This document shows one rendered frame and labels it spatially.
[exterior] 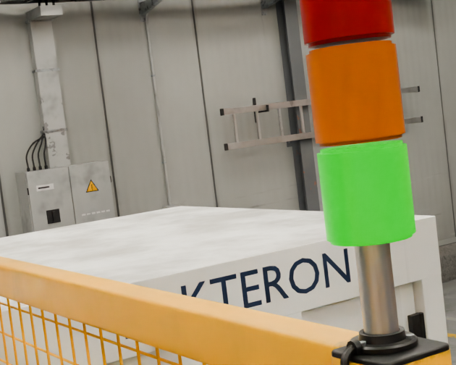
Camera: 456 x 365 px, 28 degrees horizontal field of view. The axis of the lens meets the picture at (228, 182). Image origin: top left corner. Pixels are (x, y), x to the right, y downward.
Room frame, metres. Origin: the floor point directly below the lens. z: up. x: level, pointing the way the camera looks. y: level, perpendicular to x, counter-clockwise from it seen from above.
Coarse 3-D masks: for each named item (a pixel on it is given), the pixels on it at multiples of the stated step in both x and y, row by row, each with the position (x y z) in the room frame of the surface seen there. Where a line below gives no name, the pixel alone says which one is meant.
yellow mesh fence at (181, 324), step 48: (0, 288) 1.06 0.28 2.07; (48, 288) 0.92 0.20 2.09; (96, 288) 0.82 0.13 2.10; (144, 288) 0.78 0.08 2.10; (96, 336) 0.88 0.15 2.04; (144, 336) 0.74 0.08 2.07; (192, 336) 0.67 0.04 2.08; (240, 336) 0.61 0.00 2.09; (288, 336) 0.56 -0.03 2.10; (336, 336) 0.54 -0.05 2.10
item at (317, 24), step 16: (304, 0) 0.50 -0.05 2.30; (320, 0) 0.49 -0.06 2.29; (336, 0) 0.48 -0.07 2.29; (352, 0) 0.48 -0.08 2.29; (368, 0) 0.48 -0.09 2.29; (384, 0) 0.49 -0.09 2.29; (304, 16) 0.50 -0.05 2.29; (320, 16) 0.49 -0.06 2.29; (336, 16) 0.48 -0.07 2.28; (352, 16) 0.48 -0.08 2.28; (368, 16) 0.48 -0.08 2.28; (384, 16) 0.49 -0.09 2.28; (304, 32) 0.50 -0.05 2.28; (320, 32) 0.49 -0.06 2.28; (336, 32) 0.48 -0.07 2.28; (352, 32) 0.48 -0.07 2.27; (368, 32) 0.48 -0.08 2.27; (384, 32) 0.49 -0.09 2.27; (320, 48) 0.52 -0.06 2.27
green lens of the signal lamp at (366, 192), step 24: (360, 144) 0.51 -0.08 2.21; (384, 144) 0.48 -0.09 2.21; (336, 168) 0.49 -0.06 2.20; (360, 168) 0.48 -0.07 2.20; (384, 168) 0.48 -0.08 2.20; (408, 168) 0.50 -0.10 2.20; (336, 192) 0.49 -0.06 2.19; (360, 192) 0.48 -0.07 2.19; (384, 192) 0.48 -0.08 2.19; (408, 192) 0.49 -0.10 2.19; (336, 216) 0.49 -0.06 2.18; (360, 216) 0.48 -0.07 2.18; (384, 216) 0.48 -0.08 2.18; (408, 216) 0.49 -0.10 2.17; (336, 240) 0.49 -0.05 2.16; (360, 240) 0.48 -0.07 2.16; (384, 240) 0.48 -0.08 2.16
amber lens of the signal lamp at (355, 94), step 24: (336, 48) 0.49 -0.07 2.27; (360, 48) 0.48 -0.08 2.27; (384, 48) 0.49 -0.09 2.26; (312, 72) 0.50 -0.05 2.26; (336, 72) 0.48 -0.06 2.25; (360, 72) 0.48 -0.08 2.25; (384, 72) 0.48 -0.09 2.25; (312, 96) 0.50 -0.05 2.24; (336, 96) 0.48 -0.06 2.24; (360, 96) 0.48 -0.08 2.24; (384, 96) 0.48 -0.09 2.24; (336, 120) 0.49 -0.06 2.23; (360, 120) 0.48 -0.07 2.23; (384, 120) 0.48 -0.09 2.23; (336, 144) 0.49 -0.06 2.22
